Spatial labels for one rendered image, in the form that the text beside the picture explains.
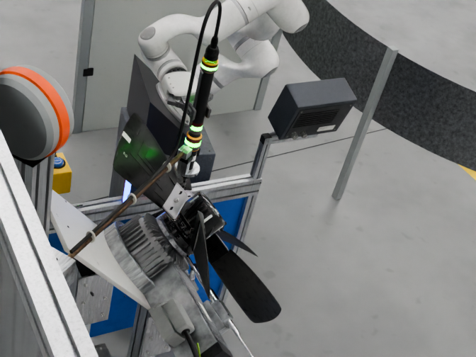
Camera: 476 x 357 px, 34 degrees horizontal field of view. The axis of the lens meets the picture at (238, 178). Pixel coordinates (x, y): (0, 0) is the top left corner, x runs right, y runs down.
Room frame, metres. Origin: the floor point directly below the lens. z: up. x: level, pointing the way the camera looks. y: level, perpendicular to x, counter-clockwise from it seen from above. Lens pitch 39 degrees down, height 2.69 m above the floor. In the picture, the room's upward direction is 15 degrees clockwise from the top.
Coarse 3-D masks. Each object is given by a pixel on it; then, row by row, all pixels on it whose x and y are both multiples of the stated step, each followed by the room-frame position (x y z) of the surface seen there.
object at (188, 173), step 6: (180, 150) 1.67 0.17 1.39; (186, 156) 1.66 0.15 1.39; (192, 156) 1.69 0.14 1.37; (180, 162) 1.69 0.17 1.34; (186, 162) 1.67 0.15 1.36; (180, 168) 1.68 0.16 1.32; (186, 168) 1.68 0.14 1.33; (198, 168) 1.72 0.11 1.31; (180, 174) 1.69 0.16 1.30; (186, 174) 1.68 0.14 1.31; (192, 174) 1.69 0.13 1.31
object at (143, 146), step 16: (128, 128) 1.64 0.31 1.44; (144, 128) 1.70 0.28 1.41; (128, 144) 1.60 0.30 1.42; (144, 144) 1.65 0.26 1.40; (128, 160) 1.57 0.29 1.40; (144, 160) 1.61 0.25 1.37; (160, 160) 1.66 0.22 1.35; (128, 176) 1.54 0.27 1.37; (144, 176) 1.58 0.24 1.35; (176, 176) 1.68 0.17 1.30; (144, 192) 1.56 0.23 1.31; (160, 192) 1.60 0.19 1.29
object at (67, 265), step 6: (54, 252) 1.17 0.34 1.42; (60, 252) 1.17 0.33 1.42; (60, 258) 1.16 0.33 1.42; (66, 258) 1.16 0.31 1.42; (60, 264) 1.14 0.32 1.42; (66, 264) 1.14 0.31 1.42; (72, 264) 1.15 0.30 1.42; (66, 270) 1.13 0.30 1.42; (72, 270) 1.15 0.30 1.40; (66, 276) 1.13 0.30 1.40; (72, 276) 1.15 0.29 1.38; (72, 282) 1.16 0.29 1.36
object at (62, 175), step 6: (60, 156) 1.89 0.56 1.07; (66, 162) 1.87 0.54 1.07; (54, 168) 1.83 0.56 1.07; (60, 168) 1.84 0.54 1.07; (66, 168) 1.85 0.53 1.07; (54, 174) 1.80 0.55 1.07; (60, 174) 1.81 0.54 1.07; (66, 174) 1.83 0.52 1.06; (54, 180) 1.80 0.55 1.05; (60, 180) 1.82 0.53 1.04; (66, 180) 1.83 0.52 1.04; (54, 186) 1.80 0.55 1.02; (60, 186) 1.82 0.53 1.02; (66, 186) 1.83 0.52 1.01; (60, 192) 1.82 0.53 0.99; (66, 192) 1.83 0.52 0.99
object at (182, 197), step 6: (180, 186) 1.67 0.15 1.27; (174, 192) 1.64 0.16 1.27; (168, 198) 1.62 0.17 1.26; (180, 198) 1.65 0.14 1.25; (186, 198) 1.66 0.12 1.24; (168, 204) 1.61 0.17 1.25; (174, 204) 1.62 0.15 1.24; (180, 204) 1.64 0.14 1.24; (168, 210) 1.59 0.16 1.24; (174, 210) 1.61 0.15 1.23; (180, 210) 1.62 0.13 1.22; (174, 216) 1.60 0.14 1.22
